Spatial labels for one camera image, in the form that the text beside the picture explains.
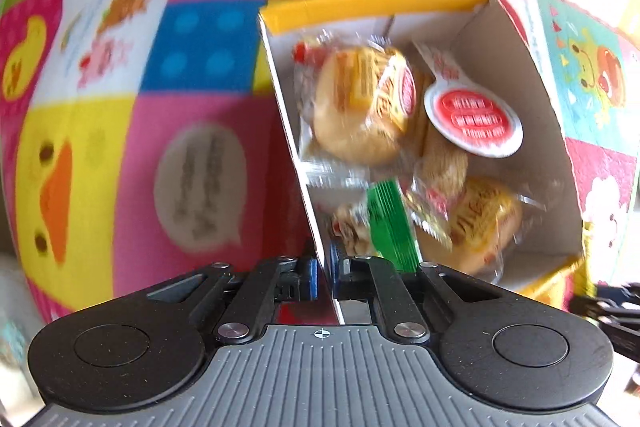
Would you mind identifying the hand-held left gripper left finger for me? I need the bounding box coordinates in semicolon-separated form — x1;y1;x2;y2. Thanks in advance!
143;252;321;341

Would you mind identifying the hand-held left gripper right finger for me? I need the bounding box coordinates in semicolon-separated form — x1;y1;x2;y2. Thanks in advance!
330;242;501;341

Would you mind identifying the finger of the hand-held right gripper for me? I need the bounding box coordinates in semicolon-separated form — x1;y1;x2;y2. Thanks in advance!
594;282;640;304
569;296;640;358

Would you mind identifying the yellow cardboard box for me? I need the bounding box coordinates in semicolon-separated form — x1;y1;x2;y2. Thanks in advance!
257;0;597;326

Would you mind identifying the green snack packet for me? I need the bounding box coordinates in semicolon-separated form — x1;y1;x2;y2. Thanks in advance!
366;179;422;274

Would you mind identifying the wrapped yellow bun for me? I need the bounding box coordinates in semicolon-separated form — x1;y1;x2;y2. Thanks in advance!
292;34;420;168
412;177;547;280

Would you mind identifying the cup with red white lid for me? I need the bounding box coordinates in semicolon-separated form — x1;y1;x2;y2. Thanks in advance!
412;42;524;202

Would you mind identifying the colourful printed play mat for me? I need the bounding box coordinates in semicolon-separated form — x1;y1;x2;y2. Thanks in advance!
0;0;640;326

